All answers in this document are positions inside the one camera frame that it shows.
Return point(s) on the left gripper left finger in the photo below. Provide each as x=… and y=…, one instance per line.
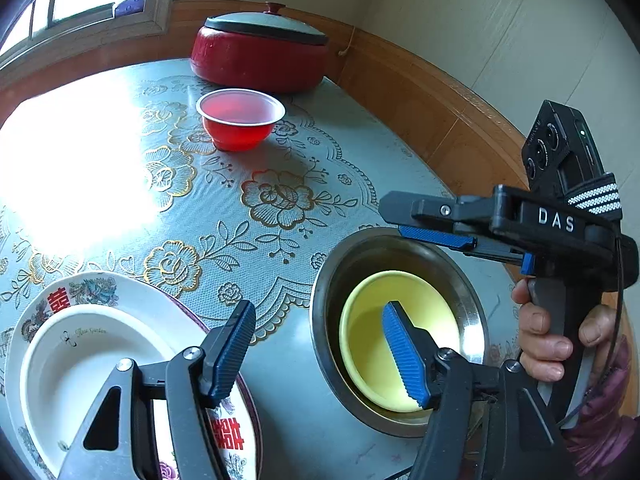
x=116, y=440

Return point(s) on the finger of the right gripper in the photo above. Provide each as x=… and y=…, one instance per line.
x=473, y=246
x=411, y=209

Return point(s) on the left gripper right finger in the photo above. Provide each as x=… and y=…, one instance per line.
x=520, y=437

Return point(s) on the stainless steel bowl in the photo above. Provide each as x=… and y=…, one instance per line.
x=355, y=259

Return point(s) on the small white rose dish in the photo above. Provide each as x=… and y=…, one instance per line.
x=66, y=365

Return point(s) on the large purple-rimmed floral plate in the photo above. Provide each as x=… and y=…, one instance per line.
x=197, y=380

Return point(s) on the red-character floral deep plate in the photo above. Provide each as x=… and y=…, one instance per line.
x=125, y=299

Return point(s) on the yellow plastic bowl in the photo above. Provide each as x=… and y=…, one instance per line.
x=375, y=346

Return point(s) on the red plastic bowl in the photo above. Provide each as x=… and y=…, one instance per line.
x=238, y=119

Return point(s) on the person's right hand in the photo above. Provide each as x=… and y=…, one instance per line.
x=544, y=353

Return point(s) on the purple jacket sleeve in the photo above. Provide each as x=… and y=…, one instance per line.
x=605, y=444

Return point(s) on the red electric cooker pot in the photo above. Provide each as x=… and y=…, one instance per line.
x=266, y=64

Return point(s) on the grey cooker lid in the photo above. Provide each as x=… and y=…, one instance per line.
x=267, y=24

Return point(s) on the floral plastic tablecloth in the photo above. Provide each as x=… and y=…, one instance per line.
x=114, y=172

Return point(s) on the blue-white item on sill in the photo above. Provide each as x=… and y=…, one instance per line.
x=127, y=7

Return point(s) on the black tracker camera right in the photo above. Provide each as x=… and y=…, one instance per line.
x=561, y=161

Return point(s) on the window with frame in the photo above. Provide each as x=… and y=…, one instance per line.
x=51, y=31

